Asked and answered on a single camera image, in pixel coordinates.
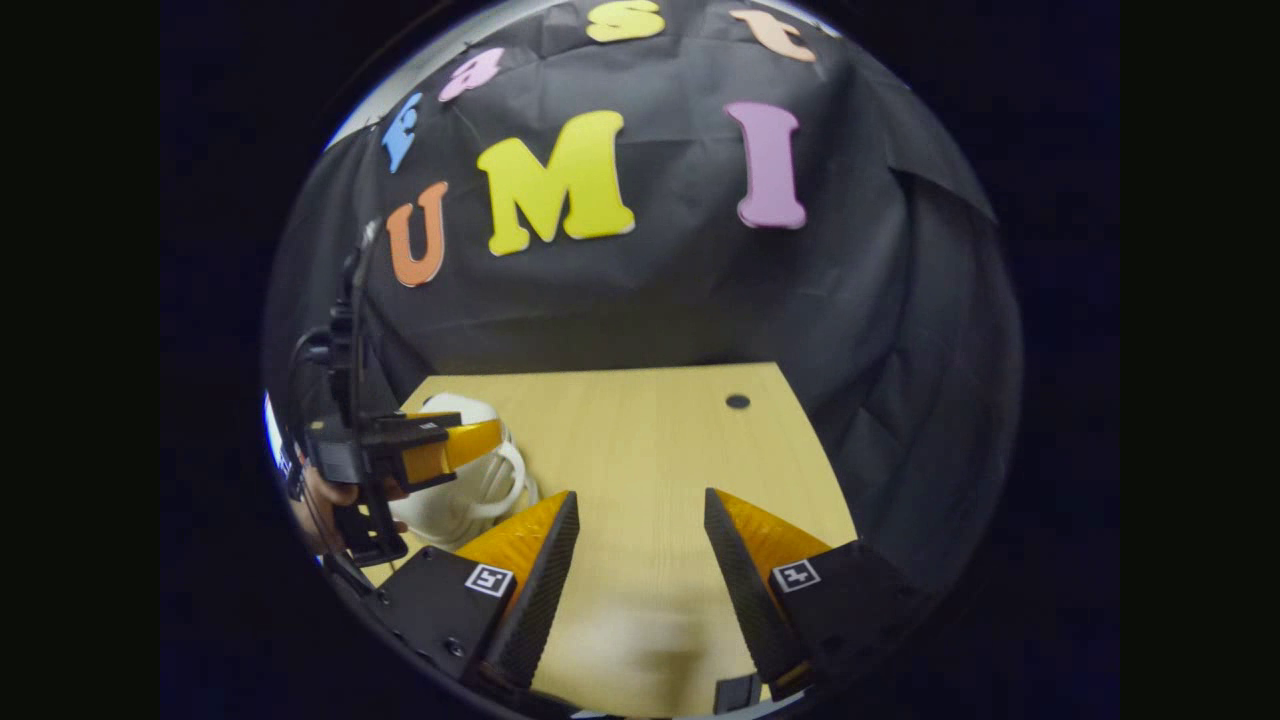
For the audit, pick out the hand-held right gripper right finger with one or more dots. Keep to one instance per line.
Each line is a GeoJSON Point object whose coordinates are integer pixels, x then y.
{"type": "Point", "coordinates": [750, 600]}

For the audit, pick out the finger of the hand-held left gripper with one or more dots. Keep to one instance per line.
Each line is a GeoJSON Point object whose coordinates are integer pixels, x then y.
{"type": "Point", "coordinates": [440, 455]}

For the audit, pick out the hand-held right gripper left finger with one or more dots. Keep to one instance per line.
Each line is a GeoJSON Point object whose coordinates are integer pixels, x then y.
{"type": "Point", "coordinates": [535, 600]}

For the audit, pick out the black backdrop cloth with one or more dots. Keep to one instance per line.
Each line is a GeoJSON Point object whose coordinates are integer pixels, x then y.
{"type": "Point", "coordinates": [650, 300]}

